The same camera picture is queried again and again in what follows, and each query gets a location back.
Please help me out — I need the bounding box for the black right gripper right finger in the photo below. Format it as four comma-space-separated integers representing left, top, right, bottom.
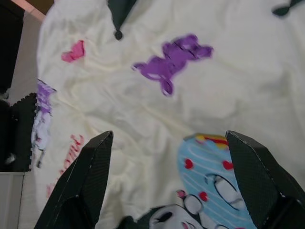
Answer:
226, 130, 305, 229

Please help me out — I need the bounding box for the black foam puzzle mat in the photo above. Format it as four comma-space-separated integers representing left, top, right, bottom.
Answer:
0, 92, 38, 173

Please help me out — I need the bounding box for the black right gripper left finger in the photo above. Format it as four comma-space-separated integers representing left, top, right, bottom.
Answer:
33, 130, 114, 229

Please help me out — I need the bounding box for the black cabinet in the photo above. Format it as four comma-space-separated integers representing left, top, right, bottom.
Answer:
0, 3, 26, 95

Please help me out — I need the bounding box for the cream cartoon print comforter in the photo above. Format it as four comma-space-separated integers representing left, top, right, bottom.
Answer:
30, 0, 305, 229

